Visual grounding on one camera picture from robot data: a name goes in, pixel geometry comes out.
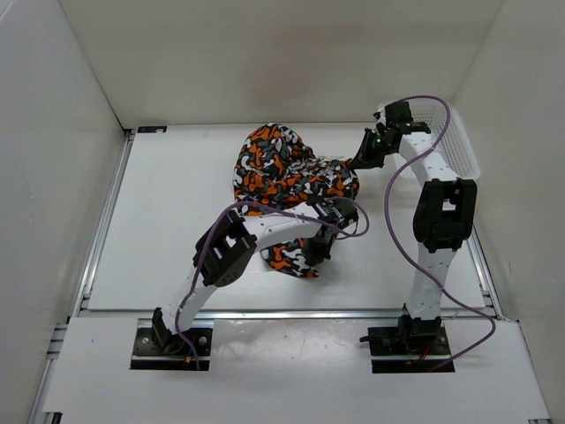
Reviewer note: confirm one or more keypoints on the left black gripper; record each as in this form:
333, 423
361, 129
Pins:
316, 253

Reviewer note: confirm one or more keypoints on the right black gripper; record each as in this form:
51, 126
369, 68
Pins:
365, 159

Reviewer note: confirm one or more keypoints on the camouflage patterned shorts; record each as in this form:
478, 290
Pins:
274, 167

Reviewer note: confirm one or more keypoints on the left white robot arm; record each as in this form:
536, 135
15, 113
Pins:
221, 256

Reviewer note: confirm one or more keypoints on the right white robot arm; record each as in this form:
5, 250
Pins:
442, 221

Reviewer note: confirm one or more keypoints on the white plastic basket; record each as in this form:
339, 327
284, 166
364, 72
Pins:
455, 147

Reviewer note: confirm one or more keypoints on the dark blue label sticker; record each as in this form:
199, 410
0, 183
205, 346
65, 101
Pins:
152, 129

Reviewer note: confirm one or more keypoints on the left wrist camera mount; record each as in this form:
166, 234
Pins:
338, 212

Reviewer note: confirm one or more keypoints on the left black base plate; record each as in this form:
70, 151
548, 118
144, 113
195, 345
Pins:
176, 354

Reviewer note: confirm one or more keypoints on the aluminium front rail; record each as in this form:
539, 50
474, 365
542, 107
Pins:
209, 315

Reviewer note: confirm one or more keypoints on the left aluminium side rail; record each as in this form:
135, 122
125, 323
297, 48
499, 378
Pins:
84, 285

